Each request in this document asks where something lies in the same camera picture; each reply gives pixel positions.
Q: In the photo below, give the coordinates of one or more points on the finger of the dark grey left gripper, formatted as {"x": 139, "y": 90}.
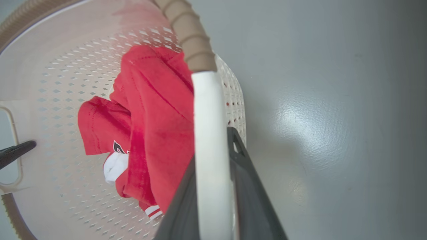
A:
{"x": 16, "y": 150}

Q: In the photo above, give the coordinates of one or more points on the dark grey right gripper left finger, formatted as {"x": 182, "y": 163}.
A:
{"x": 181, "y": 213}

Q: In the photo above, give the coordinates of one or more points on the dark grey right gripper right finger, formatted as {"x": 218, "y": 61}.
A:
{"x": 253, "y": 200}

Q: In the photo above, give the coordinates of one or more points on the white perforated laundry basket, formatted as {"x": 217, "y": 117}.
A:
{"x": 66, "y": 83}

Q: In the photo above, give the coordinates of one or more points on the red and white garment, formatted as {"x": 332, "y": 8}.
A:
{"x": 156, "y": 126}

